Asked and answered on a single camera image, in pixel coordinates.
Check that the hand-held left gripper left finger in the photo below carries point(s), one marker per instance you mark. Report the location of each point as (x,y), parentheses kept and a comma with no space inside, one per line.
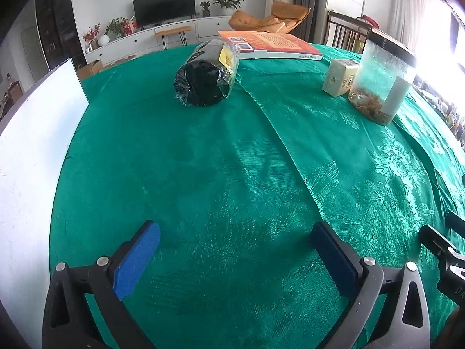
(136,258)

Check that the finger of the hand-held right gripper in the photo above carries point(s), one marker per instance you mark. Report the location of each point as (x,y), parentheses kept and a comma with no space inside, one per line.
(436,241)
(457,221)

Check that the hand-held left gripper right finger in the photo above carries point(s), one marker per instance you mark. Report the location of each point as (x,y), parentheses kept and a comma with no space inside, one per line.
(334,258)

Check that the black roll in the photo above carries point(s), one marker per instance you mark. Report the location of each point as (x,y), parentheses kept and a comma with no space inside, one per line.
(203,80)

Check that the green tablecloth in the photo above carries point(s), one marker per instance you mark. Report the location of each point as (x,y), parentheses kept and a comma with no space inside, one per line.
(218,174)

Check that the white board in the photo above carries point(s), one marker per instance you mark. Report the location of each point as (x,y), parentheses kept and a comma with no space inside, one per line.
(32,152)

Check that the clear plastic jar black lid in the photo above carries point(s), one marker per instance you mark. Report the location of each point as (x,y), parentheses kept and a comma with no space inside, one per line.
(377,80)

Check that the cream cardboard box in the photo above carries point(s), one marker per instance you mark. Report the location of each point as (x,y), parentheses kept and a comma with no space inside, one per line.
(338,78)

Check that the brown cardboard box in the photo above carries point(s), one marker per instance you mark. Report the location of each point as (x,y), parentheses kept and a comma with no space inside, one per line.
(90,68)

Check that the white tv cabinet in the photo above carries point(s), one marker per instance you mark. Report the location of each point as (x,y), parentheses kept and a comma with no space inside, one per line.
(145,41)

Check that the red cloth on chair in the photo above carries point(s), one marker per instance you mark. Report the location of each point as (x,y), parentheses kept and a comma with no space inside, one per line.
(368,21)

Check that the white sheer curtain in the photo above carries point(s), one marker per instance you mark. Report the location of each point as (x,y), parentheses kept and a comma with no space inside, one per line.
(410,7)

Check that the round white vase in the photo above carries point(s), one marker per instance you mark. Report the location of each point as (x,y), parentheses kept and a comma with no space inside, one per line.
(103,40)

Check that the dark wooden chair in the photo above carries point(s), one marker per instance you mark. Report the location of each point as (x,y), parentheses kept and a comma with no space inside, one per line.
(345,29)

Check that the orange book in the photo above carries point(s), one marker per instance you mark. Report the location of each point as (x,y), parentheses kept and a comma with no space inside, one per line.
(272,43)

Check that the red flowers in vase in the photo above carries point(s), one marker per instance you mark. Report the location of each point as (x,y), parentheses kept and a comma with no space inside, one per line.
(91,36)

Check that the wooden stool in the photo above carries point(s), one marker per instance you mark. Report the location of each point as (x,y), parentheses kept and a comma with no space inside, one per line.
(172,30)

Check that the red gift box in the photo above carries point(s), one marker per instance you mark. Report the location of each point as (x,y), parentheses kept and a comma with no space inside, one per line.
(130,27)

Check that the bushy green potted plant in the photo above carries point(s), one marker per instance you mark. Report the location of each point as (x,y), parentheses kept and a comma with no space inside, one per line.
(115,27)

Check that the dark display cabinet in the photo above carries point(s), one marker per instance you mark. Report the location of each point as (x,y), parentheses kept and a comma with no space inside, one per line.
(60,21)

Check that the orange lounge chair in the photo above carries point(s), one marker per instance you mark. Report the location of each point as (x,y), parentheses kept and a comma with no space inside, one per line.
(272,16)

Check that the black television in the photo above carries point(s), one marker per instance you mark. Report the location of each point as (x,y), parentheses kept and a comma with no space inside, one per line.
(163,7)

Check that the small potted plant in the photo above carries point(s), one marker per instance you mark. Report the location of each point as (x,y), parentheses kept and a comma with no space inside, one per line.
(205,9)

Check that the grey curtain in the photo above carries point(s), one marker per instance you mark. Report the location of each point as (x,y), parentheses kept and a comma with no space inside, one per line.
(308,0)

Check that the large leafy potted plant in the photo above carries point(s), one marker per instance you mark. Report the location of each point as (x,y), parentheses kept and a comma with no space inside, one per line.
(227,0)

